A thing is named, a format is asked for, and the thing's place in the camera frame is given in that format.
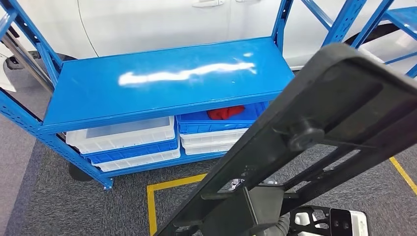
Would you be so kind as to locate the red cloth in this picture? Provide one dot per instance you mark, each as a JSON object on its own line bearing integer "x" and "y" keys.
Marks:
{"x": 224, "y": 113}

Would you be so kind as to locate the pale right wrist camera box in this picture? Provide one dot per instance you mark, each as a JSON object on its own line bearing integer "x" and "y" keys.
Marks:
{"x": 345, "y": 224}

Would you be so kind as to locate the grey metal bar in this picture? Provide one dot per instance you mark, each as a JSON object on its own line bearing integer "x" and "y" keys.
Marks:
{"x": 29, "y": 65}

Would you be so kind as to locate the black plastic panel part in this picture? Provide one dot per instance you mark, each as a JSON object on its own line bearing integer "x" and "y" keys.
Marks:
{"x": 342, "y": 81}

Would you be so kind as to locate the blue plastic bin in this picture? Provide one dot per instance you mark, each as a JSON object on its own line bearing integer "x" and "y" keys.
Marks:
{"x": 130, "y": 153}
{"x": 211, "y": 126}

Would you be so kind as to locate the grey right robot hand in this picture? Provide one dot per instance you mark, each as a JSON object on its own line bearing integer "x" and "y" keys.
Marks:
{"x": 237, "y": 184}

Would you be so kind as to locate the yellow floor tape square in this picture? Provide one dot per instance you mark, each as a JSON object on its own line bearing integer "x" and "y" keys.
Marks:
{"x": 151, "y": 208}

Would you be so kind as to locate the large white plastic bin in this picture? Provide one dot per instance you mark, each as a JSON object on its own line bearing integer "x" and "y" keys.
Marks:
{"x": 391, "y": 45}

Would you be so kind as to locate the blue steel shelf rack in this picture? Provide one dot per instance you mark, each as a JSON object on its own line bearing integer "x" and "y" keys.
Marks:
{"x": 163, "y": 84}

